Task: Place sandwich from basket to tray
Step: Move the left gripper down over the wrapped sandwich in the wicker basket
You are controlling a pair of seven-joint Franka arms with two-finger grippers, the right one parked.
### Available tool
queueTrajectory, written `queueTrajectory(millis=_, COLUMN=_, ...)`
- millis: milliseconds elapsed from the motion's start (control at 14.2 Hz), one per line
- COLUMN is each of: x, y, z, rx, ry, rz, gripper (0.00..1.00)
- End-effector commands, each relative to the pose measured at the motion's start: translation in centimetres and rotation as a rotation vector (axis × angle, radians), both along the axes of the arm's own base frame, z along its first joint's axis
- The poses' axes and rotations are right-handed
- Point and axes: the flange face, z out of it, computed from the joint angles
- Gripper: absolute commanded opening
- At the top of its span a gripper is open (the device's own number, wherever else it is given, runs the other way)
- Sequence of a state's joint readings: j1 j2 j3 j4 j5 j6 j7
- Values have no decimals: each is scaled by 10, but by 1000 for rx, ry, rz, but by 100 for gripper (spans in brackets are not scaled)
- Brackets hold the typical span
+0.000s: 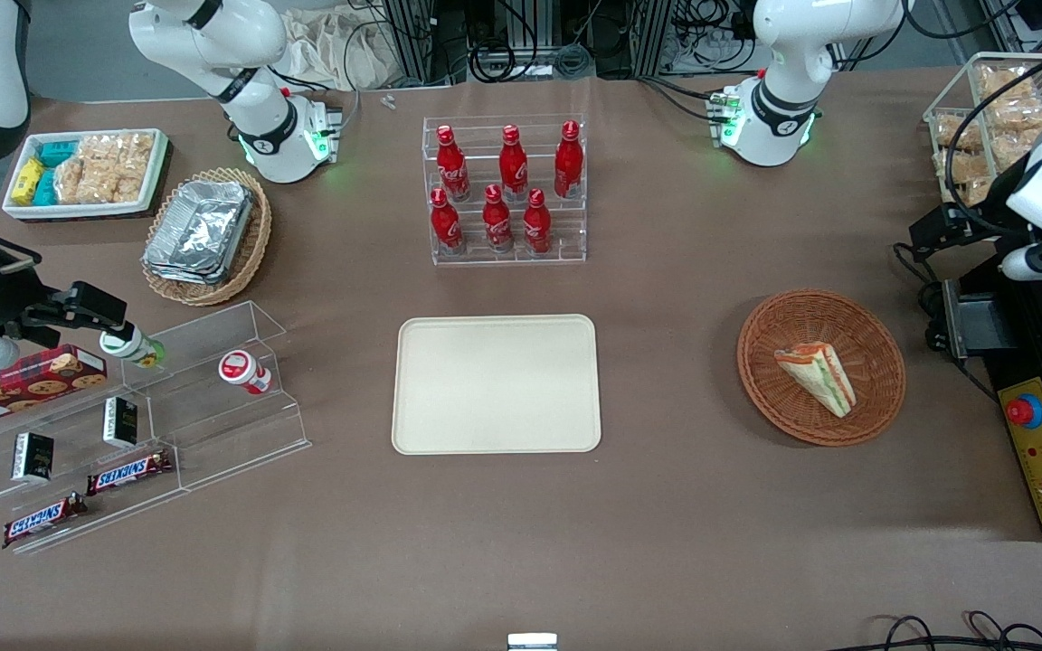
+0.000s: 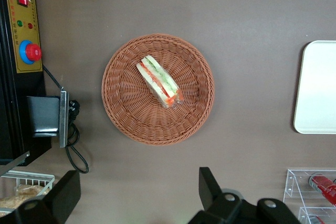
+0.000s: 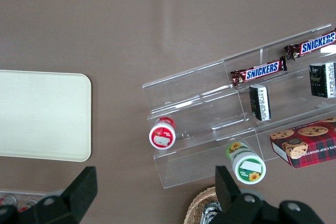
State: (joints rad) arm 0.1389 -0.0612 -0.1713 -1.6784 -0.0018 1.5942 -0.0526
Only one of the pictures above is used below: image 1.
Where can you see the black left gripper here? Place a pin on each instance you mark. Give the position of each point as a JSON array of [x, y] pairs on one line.
[[948, 223]]

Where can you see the triangular sandwich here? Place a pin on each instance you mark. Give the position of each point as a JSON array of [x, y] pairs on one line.
[[818, 378]]

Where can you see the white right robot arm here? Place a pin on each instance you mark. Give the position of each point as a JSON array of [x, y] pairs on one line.
[[250, 45]]

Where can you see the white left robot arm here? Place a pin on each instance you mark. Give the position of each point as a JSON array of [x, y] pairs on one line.
[[783, 90]]

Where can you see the white rectangular snack tray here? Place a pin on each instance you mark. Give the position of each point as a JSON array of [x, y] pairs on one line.
[[87, 210]]

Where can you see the round brown wicker basket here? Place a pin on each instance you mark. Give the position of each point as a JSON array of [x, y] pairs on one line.
[[874, 344]]

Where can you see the oval light wicker basket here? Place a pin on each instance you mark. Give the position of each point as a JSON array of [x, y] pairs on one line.
[[254, 244]]

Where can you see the beige plastic tray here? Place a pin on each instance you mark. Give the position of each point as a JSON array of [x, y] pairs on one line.
[[496, 384]]

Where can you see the white green small bottle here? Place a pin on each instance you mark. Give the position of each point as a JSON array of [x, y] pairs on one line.
[[137, 347]]

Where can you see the red plaid cookie box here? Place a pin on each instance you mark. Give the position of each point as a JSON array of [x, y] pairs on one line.
[[33, 380]]

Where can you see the grey metal box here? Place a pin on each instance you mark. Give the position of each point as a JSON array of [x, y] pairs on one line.
[[978, 325]]

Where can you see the clear bag of fried snacks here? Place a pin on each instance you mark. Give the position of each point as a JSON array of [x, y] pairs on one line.
[[1009, 83], [1023, 116], [960, 131]]

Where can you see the small black box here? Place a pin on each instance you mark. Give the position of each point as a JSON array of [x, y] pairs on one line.
[[121, 422], [33, 457]]

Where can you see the teal snack packet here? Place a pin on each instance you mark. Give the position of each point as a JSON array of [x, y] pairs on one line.
[[58, 153], [46, 188]]

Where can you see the stack of foil trays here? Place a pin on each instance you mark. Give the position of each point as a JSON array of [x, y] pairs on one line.
[[200, 231]]

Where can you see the clear bag of rice crackers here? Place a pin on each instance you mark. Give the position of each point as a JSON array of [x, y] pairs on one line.
[[105, 167]]

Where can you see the yellow snack packet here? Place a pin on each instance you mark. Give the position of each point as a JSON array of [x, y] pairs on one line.
[[27, 179]]

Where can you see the white red small bottle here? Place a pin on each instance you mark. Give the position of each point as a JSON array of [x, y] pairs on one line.
[[242, 371]]

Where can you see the clear acrylic stepped shelf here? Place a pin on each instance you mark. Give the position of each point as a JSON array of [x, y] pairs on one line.
[[213, 425]]

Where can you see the Snickers chocolate bar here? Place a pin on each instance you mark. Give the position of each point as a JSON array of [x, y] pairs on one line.
[[129, 472], [43, 520]]

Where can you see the red emergency stop button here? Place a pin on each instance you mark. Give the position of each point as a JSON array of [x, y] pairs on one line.
[[1024, 411]]

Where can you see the beige cloth bag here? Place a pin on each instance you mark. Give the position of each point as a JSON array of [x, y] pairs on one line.
[[331, 50]]

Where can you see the red cola bottle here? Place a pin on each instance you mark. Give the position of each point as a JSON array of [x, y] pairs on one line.
[[453, 172], [497, 224], [568, 167], [446, 226], [513, 170], [536, 226]]

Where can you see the clear acrylic bottle rack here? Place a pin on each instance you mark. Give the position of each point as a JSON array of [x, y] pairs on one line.
[[485, 258]]

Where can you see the aluminium frame post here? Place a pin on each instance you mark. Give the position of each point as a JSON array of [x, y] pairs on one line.
[[411, 41], [655, 36]]

